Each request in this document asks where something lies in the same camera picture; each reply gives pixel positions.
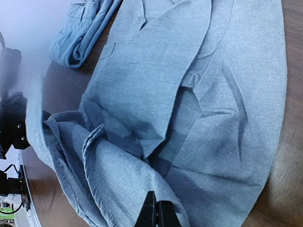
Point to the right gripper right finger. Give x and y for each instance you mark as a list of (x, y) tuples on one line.
[(166, 215)]

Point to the light blue denim skirt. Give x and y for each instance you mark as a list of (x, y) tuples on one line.
[(85, 23)]

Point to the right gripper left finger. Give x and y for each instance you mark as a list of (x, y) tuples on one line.
[(148, 214)]

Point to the aluminium front rail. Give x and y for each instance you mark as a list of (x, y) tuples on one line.
[(27, 216)]

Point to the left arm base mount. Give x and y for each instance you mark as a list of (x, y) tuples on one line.
[(9, 185)]

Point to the green sign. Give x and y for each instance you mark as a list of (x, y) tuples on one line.
[(6, 211)]

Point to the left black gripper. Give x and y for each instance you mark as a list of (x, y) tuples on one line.
[(12, 107)]

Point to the grey shirt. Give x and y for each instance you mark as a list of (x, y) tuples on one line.
[(187, 101)]

